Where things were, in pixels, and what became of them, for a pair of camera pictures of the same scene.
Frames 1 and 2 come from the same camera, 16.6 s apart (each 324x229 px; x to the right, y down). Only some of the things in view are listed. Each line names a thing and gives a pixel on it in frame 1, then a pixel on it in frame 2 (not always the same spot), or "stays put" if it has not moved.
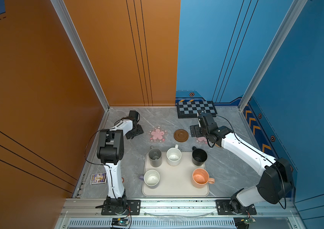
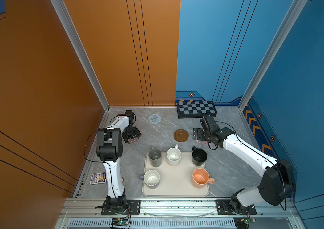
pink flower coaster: (157, 134) to (134, 140)
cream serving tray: (174, 181) stays put
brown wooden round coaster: (181, 135) stays put
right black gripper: (196, 128) stays put
